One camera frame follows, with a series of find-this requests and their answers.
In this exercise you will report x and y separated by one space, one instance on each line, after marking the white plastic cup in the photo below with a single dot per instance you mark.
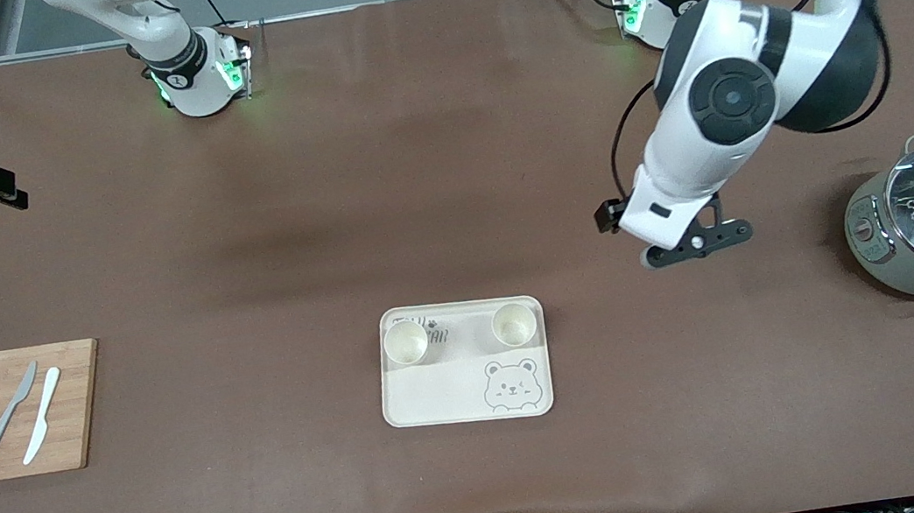
515 326

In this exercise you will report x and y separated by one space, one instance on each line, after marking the cream bear print tray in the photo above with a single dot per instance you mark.
439 391

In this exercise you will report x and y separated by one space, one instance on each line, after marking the grey plastic knife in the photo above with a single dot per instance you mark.
8 411

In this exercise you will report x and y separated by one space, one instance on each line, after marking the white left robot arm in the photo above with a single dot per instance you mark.
748 50

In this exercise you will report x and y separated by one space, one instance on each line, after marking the wooden cutting board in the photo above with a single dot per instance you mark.
79 403

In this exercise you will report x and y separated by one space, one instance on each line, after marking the white plastic knife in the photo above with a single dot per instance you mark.
43 421

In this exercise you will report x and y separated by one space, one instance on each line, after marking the white paper cup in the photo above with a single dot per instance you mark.
406 344

